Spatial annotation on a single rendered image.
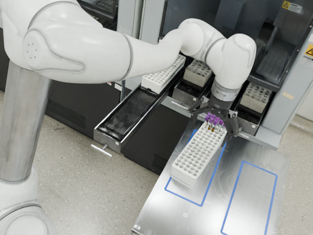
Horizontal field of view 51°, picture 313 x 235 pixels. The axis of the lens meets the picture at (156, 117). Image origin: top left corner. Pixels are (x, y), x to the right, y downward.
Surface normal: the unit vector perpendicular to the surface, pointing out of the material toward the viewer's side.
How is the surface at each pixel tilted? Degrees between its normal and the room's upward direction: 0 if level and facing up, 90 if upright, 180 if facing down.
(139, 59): 68
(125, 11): 90
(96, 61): 75
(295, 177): 0
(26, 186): 55
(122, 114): 0
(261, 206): 0
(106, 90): 90
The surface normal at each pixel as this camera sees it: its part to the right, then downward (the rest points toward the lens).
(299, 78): -0.47, 0.57
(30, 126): 0.57, 0.63
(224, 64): -0.80, 0.29
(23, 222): 0.22, -0.57
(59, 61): 0.39, 0.48
